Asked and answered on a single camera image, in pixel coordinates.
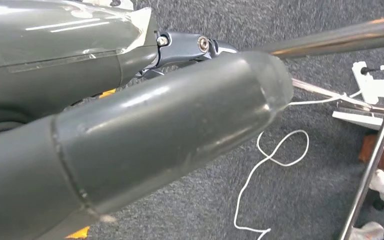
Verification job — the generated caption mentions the yellow floor tape square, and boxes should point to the yellow floor tape square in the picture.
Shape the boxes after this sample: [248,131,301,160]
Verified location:
[65,88,117,240]

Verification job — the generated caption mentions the stainless steel work table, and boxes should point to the stainless steel work table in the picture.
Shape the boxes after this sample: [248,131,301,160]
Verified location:
[254,12,384,240]

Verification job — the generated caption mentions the white multi-socket adapter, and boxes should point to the white multi-socket adapter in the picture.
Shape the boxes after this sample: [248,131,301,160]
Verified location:
[351,61,384,106]

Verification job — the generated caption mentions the white desk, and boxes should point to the white desk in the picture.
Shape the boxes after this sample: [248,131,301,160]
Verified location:
[331,110,384,137]

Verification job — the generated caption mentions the black plug cable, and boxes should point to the black plug cable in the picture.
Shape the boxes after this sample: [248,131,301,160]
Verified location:
[360,60,384,76]

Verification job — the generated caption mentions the white power cable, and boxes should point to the white power cable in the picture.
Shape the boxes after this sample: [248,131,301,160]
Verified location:
[233,88,364,240]

